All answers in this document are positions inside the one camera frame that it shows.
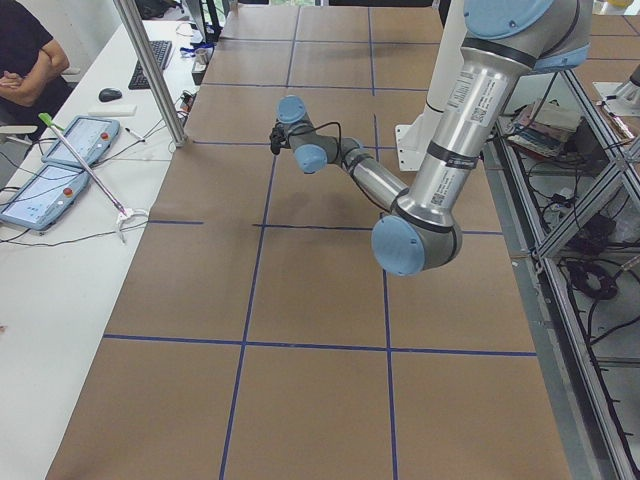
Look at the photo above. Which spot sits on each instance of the aluminium frame post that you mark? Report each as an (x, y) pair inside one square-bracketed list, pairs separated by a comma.
[(133, 24)]

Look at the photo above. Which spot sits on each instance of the long metal grabber stick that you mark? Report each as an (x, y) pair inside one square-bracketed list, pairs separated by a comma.
[(124, 213)]

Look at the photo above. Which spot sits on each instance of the seated person in black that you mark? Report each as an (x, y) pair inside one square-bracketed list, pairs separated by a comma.
[(32, 63)]

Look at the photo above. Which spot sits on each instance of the metal cup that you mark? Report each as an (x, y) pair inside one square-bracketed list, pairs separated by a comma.
[(201, 56)]

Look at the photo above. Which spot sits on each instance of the stack of books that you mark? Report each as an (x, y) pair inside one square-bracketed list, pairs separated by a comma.
[(543, 128)]

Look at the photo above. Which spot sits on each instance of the black computer mouse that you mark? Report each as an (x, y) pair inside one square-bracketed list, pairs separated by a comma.
[(109, 94)]

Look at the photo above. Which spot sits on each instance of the teach pendant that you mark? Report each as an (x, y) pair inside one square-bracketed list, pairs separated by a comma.
[(91, 137), (45, 197)]

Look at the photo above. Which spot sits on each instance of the black marker pen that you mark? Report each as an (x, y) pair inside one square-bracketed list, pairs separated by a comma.
[(137, 136)]

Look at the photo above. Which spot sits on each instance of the lower teach pendant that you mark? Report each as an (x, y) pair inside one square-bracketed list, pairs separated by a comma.
[(45, 197)]

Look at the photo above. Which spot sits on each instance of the upper teach pendant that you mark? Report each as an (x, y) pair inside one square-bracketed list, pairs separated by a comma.
[(91, 137)]

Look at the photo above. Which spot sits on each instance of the white flat block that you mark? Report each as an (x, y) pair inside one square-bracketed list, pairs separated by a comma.
[(112, 110)]

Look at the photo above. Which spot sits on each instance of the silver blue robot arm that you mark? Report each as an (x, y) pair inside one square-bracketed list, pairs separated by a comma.
[(503, 41)]

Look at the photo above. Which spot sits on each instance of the white camera pedestal column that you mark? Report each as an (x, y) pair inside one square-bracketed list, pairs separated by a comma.
[(412, 140)]

